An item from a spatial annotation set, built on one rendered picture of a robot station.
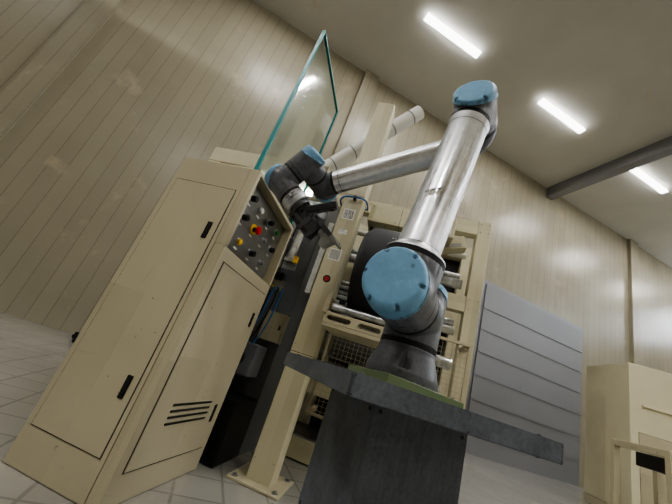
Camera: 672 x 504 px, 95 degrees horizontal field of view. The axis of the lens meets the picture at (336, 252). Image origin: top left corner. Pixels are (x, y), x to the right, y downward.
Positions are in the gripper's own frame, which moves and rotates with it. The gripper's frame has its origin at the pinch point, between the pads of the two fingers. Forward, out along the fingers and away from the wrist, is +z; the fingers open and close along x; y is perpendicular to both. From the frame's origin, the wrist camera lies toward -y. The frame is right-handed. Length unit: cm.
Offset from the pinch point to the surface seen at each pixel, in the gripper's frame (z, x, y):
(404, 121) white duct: -75, -143, -111
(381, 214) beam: -21, -116, -39
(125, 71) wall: -497, -294, 81
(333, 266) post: -8, -78, 10
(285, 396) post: 32, -59, 71
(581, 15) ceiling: -109, -361, -519
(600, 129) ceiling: 50, -549, -569
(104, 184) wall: -343, -274, 200
